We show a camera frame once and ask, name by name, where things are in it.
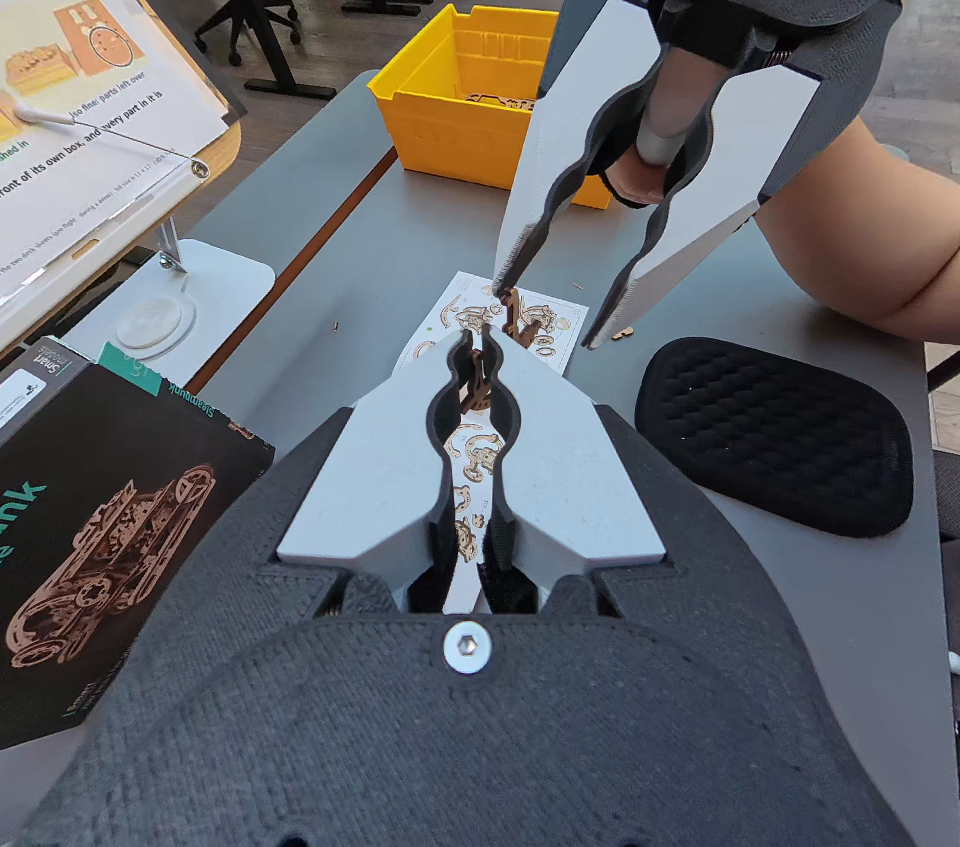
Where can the laser-cut wooden sheet piece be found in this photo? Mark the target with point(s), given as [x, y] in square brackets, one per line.
[499, 101]

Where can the person's right hand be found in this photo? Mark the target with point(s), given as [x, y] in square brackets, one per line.
[637, 183]

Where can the yellow plastic bin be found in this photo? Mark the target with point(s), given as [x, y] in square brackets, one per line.
[480, 56]
[465, 163]
[450, 127]

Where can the person's right forearm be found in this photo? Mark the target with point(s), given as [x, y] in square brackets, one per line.
[862, 247]

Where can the black model kit box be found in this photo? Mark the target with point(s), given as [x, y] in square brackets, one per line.
[112, 487]

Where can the document stand with white base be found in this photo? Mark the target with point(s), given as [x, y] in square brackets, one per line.
[225, 277]

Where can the dark brown wooden model part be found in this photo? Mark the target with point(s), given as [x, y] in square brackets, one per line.
[478, 389]

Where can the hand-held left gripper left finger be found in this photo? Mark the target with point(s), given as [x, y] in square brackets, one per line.
[360, 487]

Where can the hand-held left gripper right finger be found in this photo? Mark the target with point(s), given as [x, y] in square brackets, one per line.
[577, 487]

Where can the black padded wrist rest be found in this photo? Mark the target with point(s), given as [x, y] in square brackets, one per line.
[772, 434]

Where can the printed assembly instruction sheet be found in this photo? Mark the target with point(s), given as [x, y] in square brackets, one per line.
[439, 331]

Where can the printed instruction page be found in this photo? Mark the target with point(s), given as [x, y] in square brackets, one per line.
[75, 202]

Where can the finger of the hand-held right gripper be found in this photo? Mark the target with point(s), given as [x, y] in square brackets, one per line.
[570, 134]
[765, 127]

